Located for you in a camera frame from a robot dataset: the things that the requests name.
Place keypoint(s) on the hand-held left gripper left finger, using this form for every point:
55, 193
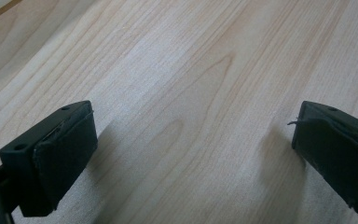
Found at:
56, 155

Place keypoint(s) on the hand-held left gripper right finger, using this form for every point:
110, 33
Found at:
338, 155

